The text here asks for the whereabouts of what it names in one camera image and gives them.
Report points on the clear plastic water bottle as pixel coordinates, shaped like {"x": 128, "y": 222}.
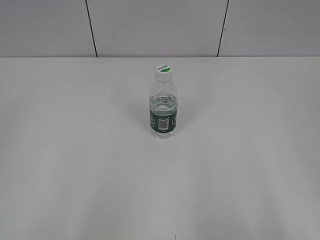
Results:
{"x": 163, "y": 108}

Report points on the white green bottle cap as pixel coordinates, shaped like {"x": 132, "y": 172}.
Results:
{"x": 163, "y": 72}

